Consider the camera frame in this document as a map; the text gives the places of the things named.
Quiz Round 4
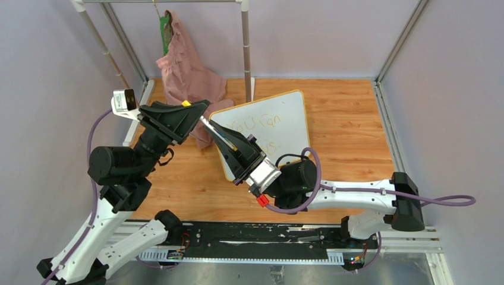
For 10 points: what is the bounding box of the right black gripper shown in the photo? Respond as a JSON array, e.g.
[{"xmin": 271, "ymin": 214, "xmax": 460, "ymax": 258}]
[{"xmin": 204, "ymin": 121, "xmax": 267, "ymax": 188}]

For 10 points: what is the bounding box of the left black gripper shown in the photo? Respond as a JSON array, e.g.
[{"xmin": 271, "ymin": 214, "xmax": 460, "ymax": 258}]
[{"xmin": 136, "ymin": 99, "xmax": 212, "ymax": 176}]

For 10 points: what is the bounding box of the white marker pen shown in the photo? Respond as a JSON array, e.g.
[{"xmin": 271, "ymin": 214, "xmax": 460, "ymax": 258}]
[{"xmin": 199, "ymin": 115, "xmax": 238, "ymax": 151}]

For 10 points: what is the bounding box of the yellow framed whiteboard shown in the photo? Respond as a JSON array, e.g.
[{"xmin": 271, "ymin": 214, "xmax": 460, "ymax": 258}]
[{"xmin": 210, "ymin": 90, "xmax": 310, "ymax": 163}]

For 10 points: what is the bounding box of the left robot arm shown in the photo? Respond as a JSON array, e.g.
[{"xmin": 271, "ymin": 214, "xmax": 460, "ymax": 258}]
[{"xmin": 37, "ymin": 100, "xmax": 210, "ymax": 284}]

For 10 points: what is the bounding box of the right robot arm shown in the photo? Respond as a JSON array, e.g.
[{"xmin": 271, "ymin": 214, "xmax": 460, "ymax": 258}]
[{"xmin": 201, "ymin": 118, "xmax": 425, "ymax": 248}]

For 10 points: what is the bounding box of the pink cloth garment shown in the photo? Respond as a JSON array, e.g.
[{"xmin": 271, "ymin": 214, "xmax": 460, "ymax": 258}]
[{"xmin": 155, "ymin": 9, "xmax": 234, "ymax": 150}]

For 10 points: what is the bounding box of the green clothes hanger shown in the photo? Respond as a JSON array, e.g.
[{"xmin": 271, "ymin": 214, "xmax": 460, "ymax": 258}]
[{"xmin": 152, "ymin": 0, "xmax": 172, "ymax": 56}]

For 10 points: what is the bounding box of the white clothes rack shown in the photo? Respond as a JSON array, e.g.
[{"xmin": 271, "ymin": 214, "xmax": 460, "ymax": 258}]
[{"xmin": 71, "ymin": 0, "xmax": 257, "ymax": 147}]

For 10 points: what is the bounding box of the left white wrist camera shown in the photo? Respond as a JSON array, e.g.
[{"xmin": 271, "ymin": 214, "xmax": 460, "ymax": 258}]
[{"xmin": 111, "ymin": 88, "xmax": 140, "ymax": 121}]

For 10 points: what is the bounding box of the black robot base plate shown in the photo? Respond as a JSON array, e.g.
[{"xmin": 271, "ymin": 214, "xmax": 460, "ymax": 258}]
[{"xmin": 133, "ymin": 221, "xmax": 380, "ymax": 270}]

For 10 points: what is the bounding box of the aluminium frame post left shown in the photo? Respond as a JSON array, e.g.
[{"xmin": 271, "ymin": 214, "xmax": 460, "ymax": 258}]
[{"xmin": 100, "ymin": 2, "xmax": 149, "ymax": 86}]

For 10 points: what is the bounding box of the aluminium frame post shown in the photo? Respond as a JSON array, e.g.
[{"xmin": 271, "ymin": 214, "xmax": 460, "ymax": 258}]
[
  {"xmin": 100, "ymin": 2, "xmax": 149, "ymax": 86},
  {"xmin": 372, "ymin": 0, "xmax": 430, "ymax": 172}
]

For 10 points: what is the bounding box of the aluminium frame post right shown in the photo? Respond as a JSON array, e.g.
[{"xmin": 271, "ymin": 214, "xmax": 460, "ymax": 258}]
[{"xmin": 372, "ymin": 0, "xmax": 430, "ymax": 172}]

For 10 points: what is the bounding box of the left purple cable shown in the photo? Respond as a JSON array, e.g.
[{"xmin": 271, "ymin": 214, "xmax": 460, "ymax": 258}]
[{"xmin": 41, "ymin": 108, "xmax": 115, "ymax": 285}]

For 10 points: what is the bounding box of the purple cable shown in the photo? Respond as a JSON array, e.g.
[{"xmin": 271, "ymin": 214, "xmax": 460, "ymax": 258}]
[
  {"xmin": 256, "ymin": 147, "xmax": 477, "ymax": 272},
  {"xmin": 41, "ymin": 108, "xmax": 115, "ymax": 285}
]

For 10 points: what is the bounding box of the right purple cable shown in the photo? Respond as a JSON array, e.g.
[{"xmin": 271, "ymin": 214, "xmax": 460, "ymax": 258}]
[{"xmin": 256, "ymin": 147, "xmax": 477, "ymax": 272}]

